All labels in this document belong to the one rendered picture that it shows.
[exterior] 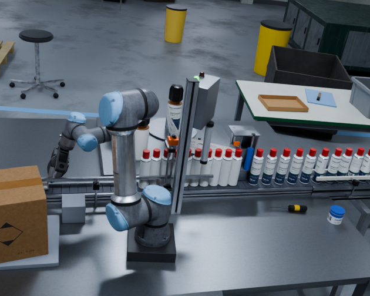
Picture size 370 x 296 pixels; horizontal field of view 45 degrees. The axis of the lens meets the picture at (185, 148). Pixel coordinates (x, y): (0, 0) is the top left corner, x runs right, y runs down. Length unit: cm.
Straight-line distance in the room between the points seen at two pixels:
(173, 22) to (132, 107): 621
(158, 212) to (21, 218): 51
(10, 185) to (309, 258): 128
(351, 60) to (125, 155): 632
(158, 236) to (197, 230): 27
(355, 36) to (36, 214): 643
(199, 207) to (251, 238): 31
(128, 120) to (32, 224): 54
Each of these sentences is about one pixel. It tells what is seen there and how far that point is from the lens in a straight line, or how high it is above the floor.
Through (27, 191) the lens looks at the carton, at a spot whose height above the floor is 112.
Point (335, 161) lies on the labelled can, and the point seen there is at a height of 102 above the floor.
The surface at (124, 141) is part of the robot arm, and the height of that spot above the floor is 135.
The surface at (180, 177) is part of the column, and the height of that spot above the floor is 104.
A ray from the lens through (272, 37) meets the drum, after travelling 667.
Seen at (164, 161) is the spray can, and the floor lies 103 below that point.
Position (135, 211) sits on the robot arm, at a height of 109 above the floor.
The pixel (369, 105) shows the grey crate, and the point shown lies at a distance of 382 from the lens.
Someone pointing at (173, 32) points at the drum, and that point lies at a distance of 779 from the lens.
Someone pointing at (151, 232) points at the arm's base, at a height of 94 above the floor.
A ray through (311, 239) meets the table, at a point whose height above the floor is 83.
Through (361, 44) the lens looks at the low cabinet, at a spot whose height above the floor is 52.
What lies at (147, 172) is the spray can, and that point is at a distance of 214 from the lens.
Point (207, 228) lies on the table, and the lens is 208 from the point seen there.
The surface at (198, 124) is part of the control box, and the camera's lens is 189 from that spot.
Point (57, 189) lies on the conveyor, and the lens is 218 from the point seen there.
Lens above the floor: 212
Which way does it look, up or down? 29 degrees down
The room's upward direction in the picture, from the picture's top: 8 degrees clockwise
